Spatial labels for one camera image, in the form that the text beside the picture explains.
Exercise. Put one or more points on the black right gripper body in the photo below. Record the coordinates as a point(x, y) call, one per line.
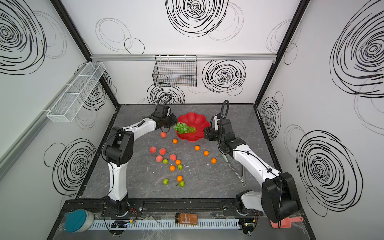
point(210, 133)

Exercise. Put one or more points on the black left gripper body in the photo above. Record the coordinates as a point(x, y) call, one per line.
point(170, 120)

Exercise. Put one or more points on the green fake grape bunch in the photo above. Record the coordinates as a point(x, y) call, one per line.
point(183, 128)

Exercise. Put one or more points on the red flower-shaped fruit bowl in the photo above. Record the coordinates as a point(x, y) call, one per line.
point(199, 122)

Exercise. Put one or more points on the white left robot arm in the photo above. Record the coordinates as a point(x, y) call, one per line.
point(119, 148)

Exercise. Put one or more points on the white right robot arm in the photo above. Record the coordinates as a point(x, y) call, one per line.
point(279, 197)

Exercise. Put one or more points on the fake peach middle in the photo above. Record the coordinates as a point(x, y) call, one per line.
point(162, 151)

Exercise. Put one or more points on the fake peach left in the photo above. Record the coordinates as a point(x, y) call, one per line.
point(153, 150)

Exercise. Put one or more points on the fake peach right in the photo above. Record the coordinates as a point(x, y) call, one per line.
point(173, 157)

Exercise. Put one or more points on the fake peach lower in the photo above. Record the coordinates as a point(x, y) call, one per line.
point(159, 158)

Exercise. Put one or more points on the green fake lime front right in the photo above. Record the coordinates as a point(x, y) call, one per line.
point(181, 183)

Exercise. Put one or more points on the green kitchen tongs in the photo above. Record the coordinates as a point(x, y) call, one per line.
point(241, 176)

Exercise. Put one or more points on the brown bottle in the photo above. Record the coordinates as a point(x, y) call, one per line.
point(186, 219)

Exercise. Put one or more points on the pink plastic scoop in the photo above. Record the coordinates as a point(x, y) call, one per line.
point(287, 222)

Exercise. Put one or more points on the teal lidded container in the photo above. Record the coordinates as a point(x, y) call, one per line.
point(79, 221)

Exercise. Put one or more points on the black wire basket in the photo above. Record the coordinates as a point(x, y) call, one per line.
point(176, 73)

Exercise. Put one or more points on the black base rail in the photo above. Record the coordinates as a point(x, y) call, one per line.
point(222, 206)

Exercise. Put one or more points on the aluminium wall rail back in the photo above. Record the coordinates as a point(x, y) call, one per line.
point(183, 57)

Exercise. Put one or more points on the white slotted cable duct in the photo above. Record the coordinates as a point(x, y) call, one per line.
point(203, 224)

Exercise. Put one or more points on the clear wall shelf rack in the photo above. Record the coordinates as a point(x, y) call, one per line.
point(83, 92)

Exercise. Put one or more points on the black corner frame post left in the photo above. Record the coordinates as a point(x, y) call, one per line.
point(65, 17)

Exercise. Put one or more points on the black corner frame post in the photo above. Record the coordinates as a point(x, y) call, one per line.
point(65, 17)
point(303, 4)

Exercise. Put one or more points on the black corner frame post right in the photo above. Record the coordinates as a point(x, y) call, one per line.
point(303, 4)

